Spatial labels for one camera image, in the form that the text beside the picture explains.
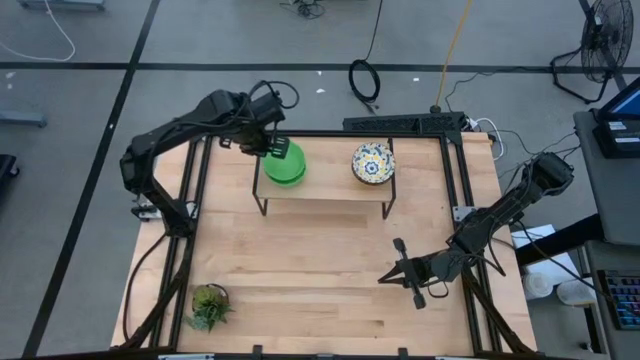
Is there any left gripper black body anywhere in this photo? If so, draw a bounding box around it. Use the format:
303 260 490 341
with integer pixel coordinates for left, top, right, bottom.
218 117 281 161

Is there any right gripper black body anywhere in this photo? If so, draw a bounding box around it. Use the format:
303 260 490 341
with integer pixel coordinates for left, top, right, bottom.
392 238 454 310

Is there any yellow bowl with patterned inside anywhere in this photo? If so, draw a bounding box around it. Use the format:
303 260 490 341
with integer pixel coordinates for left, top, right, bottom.
351 141 397 185

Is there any wooden shelf with black legs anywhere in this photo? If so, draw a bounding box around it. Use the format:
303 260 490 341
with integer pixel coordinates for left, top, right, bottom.
251 134 399 220

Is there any white round container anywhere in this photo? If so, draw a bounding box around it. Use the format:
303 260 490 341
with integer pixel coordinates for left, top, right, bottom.
522 272 554 301
557 279 597 306

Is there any white paper sheet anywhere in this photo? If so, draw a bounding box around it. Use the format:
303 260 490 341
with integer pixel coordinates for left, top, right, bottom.
512 224 581 286

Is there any black desk leg bar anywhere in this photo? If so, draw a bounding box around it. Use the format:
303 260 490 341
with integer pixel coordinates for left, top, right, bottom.
514 213 601 267

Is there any small potted green plant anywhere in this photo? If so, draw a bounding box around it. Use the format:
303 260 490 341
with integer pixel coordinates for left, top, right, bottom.
184 283 235 334

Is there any grey desk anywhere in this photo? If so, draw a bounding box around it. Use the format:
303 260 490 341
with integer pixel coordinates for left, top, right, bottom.
573 108 640 246
582 239 640 360

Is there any black backlit keyboard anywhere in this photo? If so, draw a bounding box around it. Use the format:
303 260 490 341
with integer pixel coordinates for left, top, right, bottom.
597 269 640 331

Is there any grey metal bar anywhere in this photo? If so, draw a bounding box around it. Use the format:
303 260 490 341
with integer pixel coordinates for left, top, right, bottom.
0 112 49 128

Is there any black laptop computer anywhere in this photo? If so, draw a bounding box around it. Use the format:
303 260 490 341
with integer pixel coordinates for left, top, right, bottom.
592 74 640 160

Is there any black standing fan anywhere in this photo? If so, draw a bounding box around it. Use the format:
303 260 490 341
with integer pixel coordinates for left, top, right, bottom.
549 0 636 105

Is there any black aluminium table frame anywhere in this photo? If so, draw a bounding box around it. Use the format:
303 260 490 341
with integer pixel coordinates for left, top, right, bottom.
112 112 539 359

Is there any black coiled cable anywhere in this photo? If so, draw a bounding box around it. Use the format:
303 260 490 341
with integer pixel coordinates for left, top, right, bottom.
348 0 385 114

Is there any black cable tangle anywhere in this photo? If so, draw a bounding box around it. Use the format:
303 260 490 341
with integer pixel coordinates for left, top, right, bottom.
279 0 326 20

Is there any short white looped cable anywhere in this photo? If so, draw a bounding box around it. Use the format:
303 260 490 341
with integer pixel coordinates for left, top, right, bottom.
469 117 504 161

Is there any long white cable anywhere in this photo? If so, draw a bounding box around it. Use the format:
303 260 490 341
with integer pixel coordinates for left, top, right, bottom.
0 0 77 64

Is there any long yellow cable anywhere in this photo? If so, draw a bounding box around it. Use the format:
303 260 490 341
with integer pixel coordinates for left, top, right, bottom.
434 0 474 109

